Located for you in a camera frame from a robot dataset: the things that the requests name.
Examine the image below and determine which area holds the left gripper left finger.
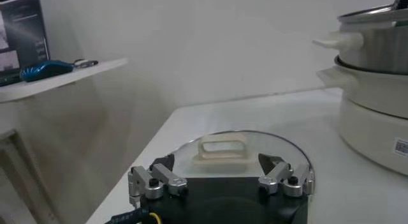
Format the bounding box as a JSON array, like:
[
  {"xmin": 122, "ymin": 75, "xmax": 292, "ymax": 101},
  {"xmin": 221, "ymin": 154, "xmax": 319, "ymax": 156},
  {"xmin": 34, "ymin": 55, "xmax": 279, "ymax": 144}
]
[{"xmin": 127, "ymin": 153, "xmax": 189, "ymax": 209}]

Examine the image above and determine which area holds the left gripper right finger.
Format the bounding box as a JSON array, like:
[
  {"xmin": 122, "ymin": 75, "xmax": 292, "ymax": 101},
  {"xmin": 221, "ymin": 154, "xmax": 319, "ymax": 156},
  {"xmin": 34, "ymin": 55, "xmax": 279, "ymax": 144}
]
[{"xmin": 257, "ymin": 153, "xmax": 316, "ymax": 198}]

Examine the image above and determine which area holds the glass lid with cream handle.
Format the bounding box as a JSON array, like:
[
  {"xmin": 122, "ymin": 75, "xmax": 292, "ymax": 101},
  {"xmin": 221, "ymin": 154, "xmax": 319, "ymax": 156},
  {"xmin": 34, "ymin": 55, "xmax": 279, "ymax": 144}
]
[{"xmin": 170, "ymin": 130, "xmax": 317, "ymax": 194}]

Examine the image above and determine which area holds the stainless steel steamer basket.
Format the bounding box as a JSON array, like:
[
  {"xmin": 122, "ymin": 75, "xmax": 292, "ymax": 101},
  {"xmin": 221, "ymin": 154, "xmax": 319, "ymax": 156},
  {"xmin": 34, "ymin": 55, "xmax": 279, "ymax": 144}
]
[{"xmin": 312, "ymin": 3, "xmax": 408, "ymax": 76}]

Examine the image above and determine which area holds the white electric cooker base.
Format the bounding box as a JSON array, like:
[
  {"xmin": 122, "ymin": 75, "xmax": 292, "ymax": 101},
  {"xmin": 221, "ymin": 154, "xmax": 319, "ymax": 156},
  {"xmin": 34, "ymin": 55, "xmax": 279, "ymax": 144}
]
[{"xmin": 316, "ymin": 55, "xmax": 408, "ymax": 177}]

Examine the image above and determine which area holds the white side table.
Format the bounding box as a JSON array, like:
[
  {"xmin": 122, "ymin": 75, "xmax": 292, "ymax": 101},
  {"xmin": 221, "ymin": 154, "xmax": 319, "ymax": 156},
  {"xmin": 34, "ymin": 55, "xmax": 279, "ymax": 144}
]
[{"xmin": 0, "ymin": 57, "xmax": 129, "ymax": 224}]

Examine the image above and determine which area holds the blue computer mouse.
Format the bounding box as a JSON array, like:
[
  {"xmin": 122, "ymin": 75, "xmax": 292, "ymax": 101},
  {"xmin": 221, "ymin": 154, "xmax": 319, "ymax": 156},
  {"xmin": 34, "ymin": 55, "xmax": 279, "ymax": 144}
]
[{"xmin": 19, "ymin": 59, "xmax": 75, "ymax": 84}]

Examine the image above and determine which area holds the black laptop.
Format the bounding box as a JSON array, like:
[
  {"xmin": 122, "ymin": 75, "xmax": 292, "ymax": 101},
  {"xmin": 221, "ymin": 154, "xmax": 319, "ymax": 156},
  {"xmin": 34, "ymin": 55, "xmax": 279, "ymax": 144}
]
[{"xmin": 0, "ymin": 0, "xmax": 52, "ymax": 87}]

